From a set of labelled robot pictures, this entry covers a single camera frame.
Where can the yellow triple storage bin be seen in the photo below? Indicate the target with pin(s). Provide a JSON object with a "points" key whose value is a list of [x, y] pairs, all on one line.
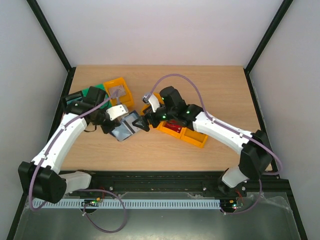
{"points": [[190, 135]]}

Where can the beige card stack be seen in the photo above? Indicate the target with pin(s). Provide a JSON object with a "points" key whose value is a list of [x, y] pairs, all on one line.
{"points": [[117, 91]]}

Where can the black aluminium frame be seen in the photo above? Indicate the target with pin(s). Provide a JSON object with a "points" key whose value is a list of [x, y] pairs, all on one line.
{"points": [[139, 180]]}

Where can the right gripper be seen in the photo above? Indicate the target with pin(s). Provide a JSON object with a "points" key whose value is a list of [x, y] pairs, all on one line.
{"points": [[150, 119]]}

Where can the green storage bin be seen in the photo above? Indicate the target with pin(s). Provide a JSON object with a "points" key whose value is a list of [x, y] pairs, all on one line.
{"points": [[101, 87]]}

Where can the white magnetic-stripe credit card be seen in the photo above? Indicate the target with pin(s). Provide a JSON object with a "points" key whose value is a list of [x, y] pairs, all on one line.
{"points": [[129, 125]]}

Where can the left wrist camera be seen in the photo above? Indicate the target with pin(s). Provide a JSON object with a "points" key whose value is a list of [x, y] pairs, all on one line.
{"points": [[117, 111]]}

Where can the yellow single storage bin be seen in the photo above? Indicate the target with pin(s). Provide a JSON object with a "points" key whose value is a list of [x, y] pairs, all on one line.
{"points": [[127, 100]]}

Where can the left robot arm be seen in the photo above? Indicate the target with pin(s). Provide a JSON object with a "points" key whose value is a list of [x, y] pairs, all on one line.
{"points": [[41, 178]]}

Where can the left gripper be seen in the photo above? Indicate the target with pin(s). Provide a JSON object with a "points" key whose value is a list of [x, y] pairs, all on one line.
{"points": [[106, 129]]}

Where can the black storage bin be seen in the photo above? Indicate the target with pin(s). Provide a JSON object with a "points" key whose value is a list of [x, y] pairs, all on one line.
{"points": [[67, 99]]}

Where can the light blue cable duct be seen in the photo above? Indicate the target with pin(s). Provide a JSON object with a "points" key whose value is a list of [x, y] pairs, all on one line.
{"points": [[136, 204]]}

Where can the blue leather card holder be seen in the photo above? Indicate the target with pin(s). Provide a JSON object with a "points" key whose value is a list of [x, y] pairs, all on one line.
{"points": [[121, 133]]}

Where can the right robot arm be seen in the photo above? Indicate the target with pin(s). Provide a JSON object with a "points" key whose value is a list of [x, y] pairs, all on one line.
{"points": [[252, 147]]}

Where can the red card stack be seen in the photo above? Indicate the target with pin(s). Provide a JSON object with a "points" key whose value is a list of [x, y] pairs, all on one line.
{"points": [[172, 125]]}

